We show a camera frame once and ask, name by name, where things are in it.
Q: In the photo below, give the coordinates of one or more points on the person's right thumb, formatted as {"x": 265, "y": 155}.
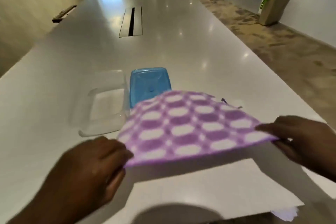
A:
{"x": 267, "y": 128}

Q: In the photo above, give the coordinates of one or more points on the person's right hand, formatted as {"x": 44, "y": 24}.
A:
{"x": 299, "y": 137}

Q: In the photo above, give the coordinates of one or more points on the clear plastic container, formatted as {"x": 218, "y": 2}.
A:
{"x": 105, "y": 108}

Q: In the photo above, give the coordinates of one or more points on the blue plastic container lid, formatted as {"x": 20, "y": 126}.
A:
{"x": 148, "y": 84}

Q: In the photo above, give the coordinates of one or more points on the person's left forearm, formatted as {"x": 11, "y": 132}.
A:
{"x": 39, "y": 202}

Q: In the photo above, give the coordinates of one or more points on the white paper sheet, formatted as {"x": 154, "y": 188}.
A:
{"x": 210, "y": 187}

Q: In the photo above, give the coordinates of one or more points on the person's left hand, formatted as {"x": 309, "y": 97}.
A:
{"x": 86, "y": 168}

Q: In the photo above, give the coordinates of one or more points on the person's right forearm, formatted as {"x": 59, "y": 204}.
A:
{"x": 330, "y": 150}

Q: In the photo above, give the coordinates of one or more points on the purple white checked cloth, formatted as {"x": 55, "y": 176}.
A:
{"x": 189, "y": 126}

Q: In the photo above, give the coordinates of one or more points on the person's left thumb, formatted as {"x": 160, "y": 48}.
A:
{"x": 119, "y": 149}

